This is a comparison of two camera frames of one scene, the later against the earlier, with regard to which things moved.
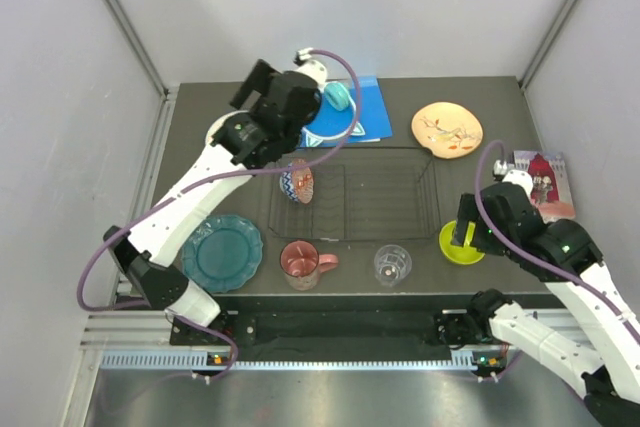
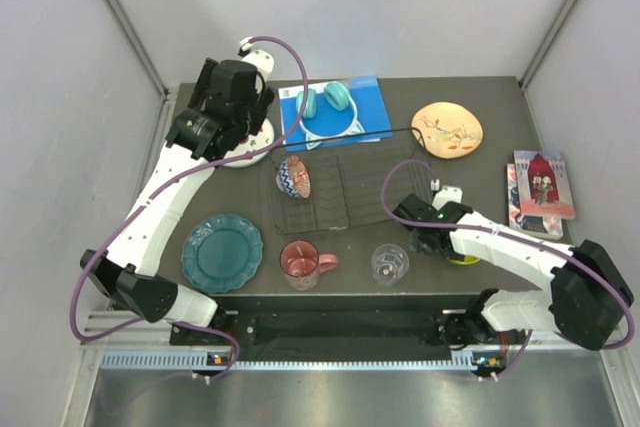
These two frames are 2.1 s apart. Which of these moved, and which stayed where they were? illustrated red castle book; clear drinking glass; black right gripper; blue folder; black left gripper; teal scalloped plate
Moved: black left gripper; black right gripper
Stayed: clear drinking glass; blue folder; teal scalloped plate; illustrated red castle book
